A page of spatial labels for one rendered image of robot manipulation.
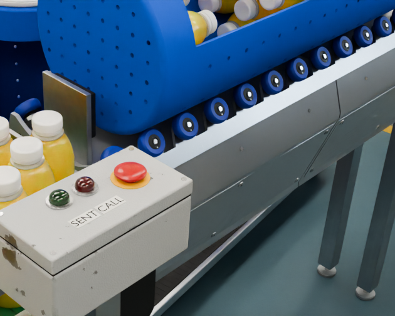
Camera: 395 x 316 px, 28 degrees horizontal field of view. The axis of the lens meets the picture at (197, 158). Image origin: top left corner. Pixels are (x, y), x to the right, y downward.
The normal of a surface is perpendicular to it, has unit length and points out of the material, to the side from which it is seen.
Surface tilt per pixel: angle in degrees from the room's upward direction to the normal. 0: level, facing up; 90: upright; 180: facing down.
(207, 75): 100
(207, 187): 70
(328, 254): 90
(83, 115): 90
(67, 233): 0
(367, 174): 0
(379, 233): 90
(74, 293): 90
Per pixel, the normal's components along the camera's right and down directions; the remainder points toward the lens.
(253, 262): 0.06, -0.84
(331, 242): -0.67, 0.36
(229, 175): 0.72, 0.10
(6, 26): -0.07, 0.54
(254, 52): 0.72, 0.54
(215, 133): 0.62, -0.20
